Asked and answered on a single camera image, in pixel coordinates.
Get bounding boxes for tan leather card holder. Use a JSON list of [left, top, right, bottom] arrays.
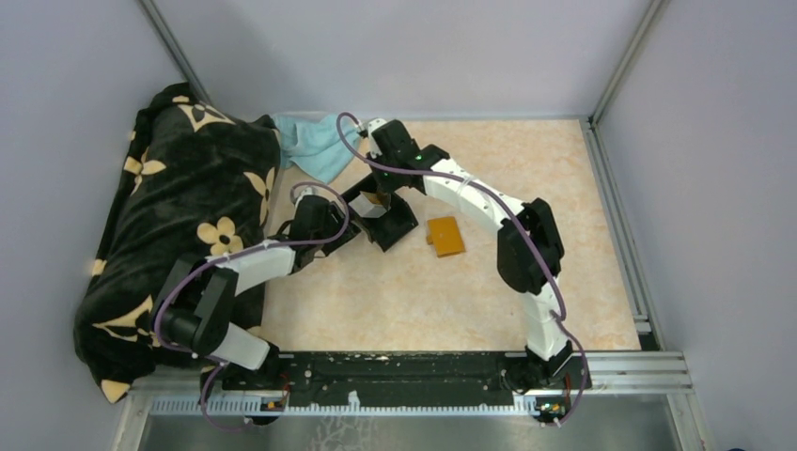
[[426, 216, 465, 258]]

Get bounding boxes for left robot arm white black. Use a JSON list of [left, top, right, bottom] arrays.
[[151, 194, 353, 389]]

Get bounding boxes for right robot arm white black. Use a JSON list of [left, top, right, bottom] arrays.
[[358, 118, 573, 387]]

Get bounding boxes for silver cards in tray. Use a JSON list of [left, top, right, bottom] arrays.
[[348, 191, 390, 219]]

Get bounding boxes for black card tray box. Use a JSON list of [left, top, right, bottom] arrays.
[[342, 175, 418, 252]]

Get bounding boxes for light blue cloth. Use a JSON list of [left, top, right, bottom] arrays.
[[273, 115, 354, 183]]

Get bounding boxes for black floral blanket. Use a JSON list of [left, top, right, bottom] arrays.
[[73, 83, 280, 403]]

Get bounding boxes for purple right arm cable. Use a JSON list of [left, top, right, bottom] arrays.
[[336, 112, 589, 428]]

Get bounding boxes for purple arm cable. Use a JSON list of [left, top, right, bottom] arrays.
[[336, 112, 589, 428], [152, 181, 352, 434]]

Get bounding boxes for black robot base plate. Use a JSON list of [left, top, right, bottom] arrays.
[[221, 351, 592, 412]]

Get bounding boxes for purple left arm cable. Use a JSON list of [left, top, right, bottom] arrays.
[[152, 181, 352, 434]]

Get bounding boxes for aluminium frame rail front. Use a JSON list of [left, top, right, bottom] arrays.
[[132, 351, 693, 418]]

